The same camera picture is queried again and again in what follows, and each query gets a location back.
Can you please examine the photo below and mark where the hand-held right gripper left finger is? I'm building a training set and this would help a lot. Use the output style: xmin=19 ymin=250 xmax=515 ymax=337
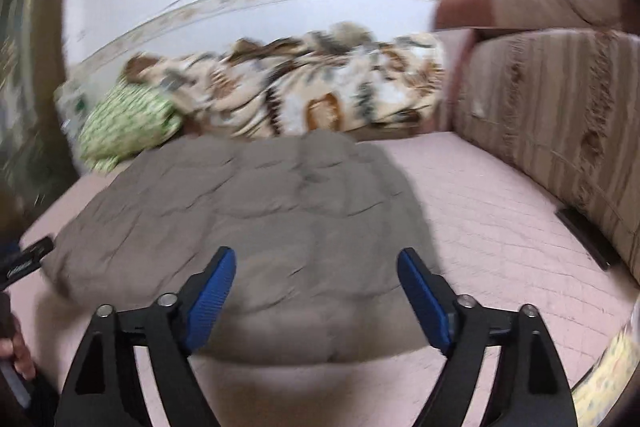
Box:
xmin=54 ymin=247 xmax=237 ymax=427

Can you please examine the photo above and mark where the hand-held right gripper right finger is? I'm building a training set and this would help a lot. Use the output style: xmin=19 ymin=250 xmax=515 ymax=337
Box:
xmin=398 ymin=248 xmax=576 ymax=427

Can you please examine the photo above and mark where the grey padded jacket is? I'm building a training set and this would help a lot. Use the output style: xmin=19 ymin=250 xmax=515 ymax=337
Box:
xmin=42 ymin=129 xmax=443 ymax=365

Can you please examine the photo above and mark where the person's left hand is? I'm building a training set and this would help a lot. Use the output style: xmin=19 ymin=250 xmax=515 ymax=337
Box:
xmin=0 ymin=332 xmax=37 ymax=383

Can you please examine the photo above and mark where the pink quilted bed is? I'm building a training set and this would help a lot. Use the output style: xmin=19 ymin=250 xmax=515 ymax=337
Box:
xmin=10 ymin=132 xmax=640 ymax=427

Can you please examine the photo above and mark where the clear printed plastic bag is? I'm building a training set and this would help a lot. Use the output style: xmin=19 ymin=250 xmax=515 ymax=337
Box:
xmin=54 ymin=87 xmax=88 ymax=128

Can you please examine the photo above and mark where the green patterned pillow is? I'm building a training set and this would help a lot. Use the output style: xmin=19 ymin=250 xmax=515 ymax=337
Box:
xmin=79 ymin=79 xmax=183 ymax=172

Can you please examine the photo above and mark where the black flat bar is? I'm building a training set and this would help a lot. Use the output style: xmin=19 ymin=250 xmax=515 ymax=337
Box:
xmin=556 ymin=207 xmax=623 ymax=270

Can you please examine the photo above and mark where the wooden wardrobe with glass doors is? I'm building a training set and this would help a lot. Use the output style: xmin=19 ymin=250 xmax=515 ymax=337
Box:
xmin=0 ymin=0 xmax=86 ymax=228

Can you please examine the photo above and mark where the yellow printed cloth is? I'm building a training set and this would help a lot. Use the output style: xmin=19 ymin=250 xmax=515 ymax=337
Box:
xmin=570 ymin=302 xmax=640 ymax=427

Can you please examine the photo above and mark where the striped sofa backrest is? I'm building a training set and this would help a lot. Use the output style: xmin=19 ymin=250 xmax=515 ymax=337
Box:
xmin=447 ymin=29 xmax=640 ymax=268

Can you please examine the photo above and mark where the brown cloth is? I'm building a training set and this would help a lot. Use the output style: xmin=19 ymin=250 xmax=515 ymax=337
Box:
xmin=125 ymin=56 xmax=151 ymax=82

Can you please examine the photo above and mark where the leaf print blanket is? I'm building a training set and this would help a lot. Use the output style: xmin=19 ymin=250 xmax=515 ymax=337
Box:
xmin=122 ymin=22 xmax=448 ymax=140

